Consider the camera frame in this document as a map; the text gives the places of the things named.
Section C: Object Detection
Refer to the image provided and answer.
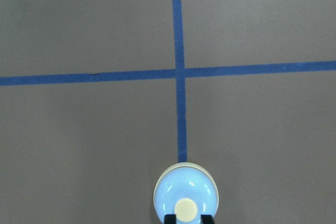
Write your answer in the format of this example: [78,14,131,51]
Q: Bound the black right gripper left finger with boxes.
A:
[163,214,177,224]

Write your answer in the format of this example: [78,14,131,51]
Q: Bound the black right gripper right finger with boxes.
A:
[201,215,215,224]

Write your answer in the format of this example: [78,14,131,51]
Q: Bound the blue desk bell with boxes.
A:
[153,162,219,223]

